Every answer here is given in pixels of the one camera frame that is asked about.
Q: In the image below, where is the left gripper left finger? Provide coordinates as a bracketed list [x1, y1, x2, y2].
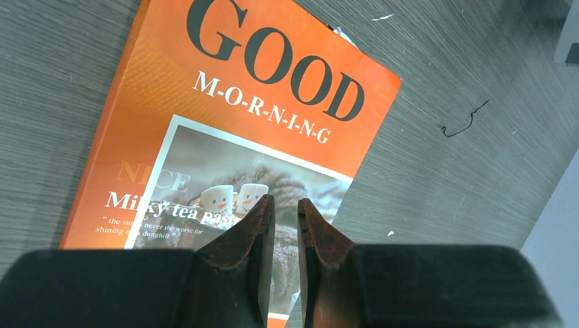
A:
[1, 195, 275, 327]

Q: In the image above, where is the white two-tier shelf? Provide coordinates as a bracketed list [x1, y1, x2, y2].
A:
[552, 0, 578, 66]

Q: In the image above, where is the orange book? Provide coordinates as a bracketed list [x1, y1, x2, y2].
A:
[60, 1, 401, 327]

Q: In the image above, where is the small dark thread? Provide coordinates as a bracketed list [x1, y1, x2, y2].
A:
[440, 99, 490, 138]

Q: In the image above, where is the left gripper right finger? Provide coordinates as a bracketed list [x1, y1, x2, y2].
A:
[298, 199, 563, 327]

